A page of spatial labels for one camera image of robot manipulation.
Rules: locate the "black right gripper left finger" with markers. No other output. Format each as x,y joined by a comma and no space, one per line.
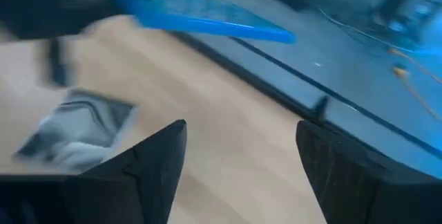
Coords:
155,168

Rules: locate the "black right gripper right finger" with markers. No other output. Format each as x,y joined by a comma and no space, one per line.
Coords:
345,182

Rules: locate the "clear jewel case black tray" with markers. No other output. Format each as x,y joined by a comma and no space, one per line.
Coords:
76,130

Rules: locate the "blue bag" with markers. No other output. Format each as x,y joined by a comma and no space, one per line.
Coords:
207,13

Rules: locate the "black frame clamp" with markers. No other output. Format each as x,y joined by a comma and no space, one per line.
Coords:
321,108

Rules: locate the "black aluminium table frame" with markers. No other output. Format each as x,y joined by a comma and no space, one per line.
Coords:
255,83

